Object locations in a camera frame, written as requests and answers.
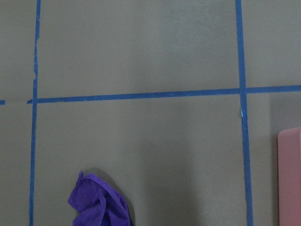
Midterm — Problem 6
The coral pink bin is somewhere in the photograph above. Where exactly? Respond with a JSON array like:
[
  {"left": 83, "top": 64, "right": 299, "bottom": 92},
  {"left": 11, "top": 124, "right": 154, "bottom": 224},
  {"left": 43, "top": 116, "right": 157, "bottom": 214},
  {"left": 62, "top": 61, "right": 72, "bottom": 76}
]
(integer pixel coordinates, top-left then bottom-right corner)
[{"left": 277, "top": 127, "right": 301, "bottom": 226}]

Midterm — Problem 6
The purple cloth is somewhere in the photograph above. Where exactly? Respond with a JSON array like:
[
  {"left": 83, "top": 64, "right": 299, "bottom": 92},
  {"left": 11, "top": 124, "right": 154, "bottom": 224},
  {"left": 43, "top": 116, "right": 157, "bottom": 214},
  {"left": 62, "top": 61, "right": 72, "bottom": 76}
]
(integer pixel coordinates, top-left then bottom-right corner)
[{"left": 68, "top": 171, "right": 131, "bottom": 226}]

